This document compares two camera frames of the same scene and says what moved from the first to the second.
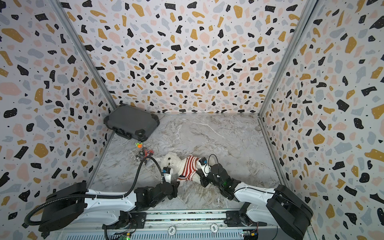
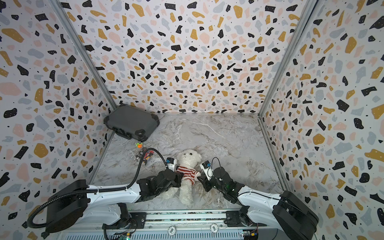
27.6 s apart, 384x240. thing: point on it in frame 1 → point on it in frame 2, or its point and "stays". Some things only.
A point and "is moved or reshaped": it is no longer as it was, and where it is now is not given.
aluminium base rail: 203,225 stays
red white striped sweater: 190,167 stays
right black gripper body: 205,180 stays
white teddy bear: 177,163 is moved or reshaped
